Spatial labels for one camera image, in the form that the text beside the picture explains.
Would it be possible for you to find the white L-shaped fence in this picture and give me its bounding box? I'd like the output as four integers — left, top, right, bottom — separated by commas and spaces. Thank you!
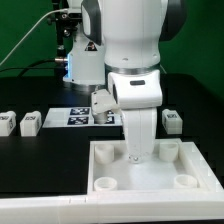
0, 143, 224, 224

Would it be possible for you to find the black camera stand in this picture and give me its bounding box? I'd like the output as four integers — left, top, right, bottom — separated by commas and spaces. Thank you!
47, 0, 81, 67

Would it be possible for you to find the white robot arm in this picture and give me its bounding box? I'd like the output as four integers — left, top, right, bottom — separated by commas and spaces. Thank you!
65, 0, 186, 162

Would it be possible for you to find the white square tabletop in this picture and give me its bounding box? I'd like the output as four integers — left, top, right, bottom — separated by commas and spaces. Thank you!
88, 139, 224, 192

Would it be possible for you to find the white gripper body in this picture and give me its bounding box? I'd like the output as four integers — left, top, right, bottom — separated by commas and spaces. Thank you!
108, 70, 162, 163

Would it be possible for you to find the white sheet with tags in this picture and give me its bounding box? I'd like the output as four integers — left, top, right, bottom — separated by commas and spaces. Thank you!
41, 106, 124, 128

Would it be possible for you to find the black cable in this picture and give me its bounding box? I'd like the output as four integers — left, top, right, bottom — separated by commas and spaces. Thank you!
0, 59, 64, 78

